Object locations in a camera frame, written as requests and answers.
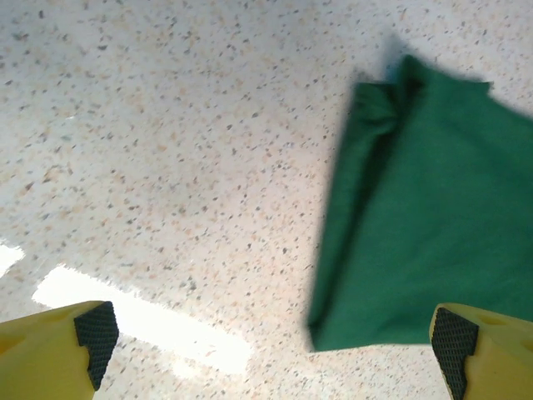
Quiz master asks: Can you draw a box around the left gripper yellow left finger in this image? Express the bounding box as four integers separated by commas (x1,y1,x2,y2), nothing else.
0,300,120,400

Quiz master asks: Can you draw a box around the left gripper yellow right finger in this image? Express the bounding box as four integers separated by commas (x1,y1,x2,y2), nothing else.
428,302,533,400

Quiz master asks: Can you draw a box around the dark green t-shirt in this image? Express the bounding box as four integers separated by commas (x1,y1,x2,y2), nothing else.
306,53,533,353

